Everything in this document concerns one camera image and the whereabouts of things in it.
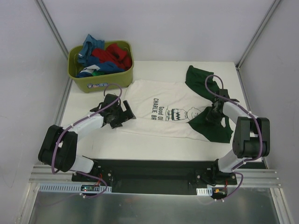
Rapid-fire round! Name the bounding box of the right aluminium frame post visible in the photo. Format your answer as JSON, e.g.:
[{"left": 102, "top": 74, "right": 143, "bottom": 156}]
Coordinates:
[{"left": 235, "top": 0, "right": 283, "bottom": 71}]

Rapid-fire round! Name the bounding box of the aluminium frame post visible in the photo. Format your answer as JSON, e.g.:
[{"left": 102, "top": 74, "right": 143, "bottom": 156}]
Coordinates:
[
  {"left": 35, "top": 0, "right": 69, "bottom": 59},
  {"left": 235, "top": 0, "right": 283, "bottom": 71}
]

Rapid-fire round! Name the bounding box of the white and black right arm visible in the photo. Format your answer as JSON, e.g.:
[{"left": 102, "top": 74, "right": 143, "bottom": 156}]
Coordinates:
[{"left": 206, "top": 89, "right": 270, "bottom": 184}]

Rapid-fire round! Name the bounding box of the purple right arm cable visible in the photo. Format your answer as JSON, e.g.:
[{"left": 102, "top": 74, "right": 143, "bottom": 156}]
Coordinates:
[{"left": 205, "top": 74, "right": 268, "bottom": 173}]

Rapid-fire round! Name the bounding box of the red t-shirt in bin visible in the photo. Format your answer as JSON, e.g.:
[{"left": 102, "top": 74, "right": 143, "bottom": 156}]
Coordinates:
[{"left": 91, "top": 43, "right": 133, "bottom": 70}]

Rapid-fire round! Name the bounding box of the bright green cloth in bin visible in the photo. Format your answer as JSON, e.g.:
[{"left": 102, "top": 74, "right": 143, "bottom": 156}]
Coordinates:
[{"left": 92, "top": 70, "right": 105, "bottom": 76}]

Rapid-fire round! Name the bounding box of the blue t-shirt in bin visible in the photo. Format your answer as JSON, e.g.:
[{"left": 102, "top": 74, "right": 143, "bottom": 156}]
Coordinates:
[{"left": 76, "top": 34, "right": 125, "bottom": 78}]

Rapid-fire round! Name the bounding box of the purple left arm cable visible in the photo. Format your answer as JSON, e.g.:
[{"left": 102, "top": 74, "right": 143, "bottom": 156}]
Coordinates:
[{"left": 51, "top": 83, "right": 124, "bottom": 174}]

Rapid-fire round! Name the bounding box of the white left cable duct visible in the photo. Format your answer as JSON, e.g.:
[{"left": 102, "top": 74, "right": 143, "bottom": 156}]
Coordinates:
[{"left": 39, "top": 183, "right": 112, "bottom": 194}]

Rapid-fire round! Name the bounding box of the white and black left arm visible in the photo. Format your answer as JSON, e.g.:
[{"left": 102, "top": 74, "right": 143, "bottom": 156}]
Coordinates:
[{"left": 38, "top": 94, "right": 135, "bottom": 182}]

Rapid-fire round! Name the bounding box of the aluminium front rail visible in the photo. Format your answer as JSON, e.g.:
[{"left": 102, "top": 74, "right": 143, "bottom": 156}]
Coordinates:
[{"left": 29, "top": 165, "right": 282, "bottom": 188}]

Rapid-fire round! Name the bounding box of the white right cable duct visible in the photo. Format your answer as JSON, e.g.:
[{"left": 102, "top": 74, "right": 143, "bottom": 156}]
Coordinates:
[{"left": 196, "top": 187, "right": 227, "bottom": 196}]

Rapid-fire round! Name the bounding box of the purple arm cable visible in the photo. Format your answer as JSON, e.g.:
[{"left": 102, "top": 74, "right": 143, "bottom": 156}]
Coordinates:
[
  {"left": 51, "top": 83, "right": 124, "bottom": 174},
  {"left": 205, "top": 74, "right": 268, "bottom": 173}
]

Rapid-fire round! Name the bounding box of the white cable duct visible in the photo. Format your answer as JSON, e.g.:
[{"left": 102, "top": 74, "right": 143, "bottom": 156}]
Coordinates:
[
  {"left": 196, "top": 187, "right": 227, "bottom": 196},
  {"left": 39, "top": 183, "right": 112, "bottom": 194}
]

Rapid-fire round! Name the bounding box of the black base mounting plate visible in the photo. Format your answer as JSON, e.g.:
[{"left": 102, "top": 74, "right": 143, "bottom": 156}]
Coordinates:
[{"left": 71, "top": 159, "right": 237, "bottom": 195}]

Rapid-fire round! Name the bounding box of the white green-sleeved Charlie Brown shirt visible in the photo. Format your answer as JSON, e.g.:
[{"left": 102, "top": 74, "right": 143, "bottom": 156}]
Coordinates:
[{"left": 119, "top": 65, "right": 233, "bottom": 143}]

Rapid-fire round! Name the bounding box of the left aluminium frame post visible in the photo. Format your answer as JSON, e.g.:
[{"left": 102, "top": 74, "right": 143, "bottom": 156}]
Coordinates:
[{"left": 35, "top": 0, "right": 69, "bottom": 59}]

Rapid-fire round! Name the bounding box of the olive green plastic bin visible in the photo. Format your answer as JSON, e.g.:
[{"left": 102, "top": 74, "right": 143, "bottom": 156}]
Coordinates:
[{"left": 67, "top": 45, "right": 134, "bottom": 93}]

